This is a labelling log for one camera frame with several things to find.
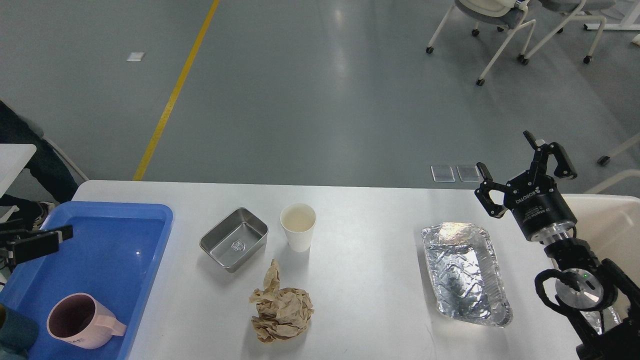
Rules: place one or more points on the floor outlet cover right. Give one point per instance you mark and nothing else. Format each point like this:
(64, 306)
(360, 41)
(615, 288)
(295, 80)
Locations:
(468, 173)

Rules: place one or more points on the aluminium foil tray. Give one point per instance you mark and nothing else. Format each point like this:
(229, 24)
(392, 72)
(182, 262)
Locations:
(465, 275)

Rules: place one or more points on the stainless steel rectangular pan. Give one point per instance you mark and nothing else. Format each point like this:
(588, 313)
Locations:
(235, 239)

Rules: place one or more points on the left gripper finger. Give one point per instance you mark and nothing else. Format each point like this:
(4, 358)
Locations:
(9, 230)
(23, 246)

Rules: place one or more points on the pink plastic mug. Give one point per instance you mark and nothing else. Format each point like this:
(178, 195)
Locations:
(82, 321)

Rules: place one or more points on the white side table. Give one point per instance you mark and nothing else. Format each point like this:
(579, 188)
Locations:
(14, 157)

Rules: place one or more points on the blue plastic tray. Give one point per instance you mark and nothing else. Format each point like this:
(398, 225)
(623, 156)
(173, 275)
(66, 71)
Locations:
(114, 256)

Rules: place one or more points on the person in beige sweater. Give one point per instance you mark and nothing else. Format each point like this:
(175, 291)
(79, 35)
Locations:
(45, 166)

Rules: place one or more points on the white chair leg right edge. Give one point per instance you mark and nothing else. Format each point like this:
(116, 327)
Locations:
(624, 146)

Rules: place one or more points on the white office chair left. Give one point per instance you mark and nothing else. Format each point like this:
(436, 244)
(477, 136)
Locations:
(506, 15)

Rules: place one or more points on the floor outlet cover left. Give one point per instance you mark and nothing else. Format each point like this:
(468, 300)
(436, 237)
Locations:
(442, 173)

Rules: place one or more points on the beige plastic bin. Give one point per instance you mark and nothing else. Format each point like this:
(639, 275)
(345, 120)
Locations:
(610, 224)

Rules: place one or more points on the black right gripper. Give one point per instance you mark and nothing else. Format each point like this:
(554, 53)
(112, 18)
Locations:
(540, 205)

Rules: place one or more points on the teal cup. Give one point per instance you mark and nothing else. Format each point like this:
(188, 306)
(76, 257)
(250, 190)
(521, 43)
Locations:
(18, 333)

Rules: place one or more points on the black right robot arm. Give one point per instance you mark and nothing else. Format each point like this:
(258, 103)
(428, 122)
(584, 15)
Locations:
(579, 282)

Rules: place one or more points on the floor outlet cover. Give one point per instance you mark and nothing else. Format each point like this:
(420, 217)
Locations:
(442, 173)
(468, 173)

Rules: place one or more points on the crumpled brown paper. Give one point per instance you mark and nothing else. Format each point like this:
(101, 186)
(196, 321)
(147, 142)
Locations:
(282, 312)

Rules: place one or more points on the white paper cup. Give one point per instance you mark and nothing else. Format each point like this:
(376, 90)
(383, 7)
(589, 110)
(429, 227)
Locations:
(298, 221)

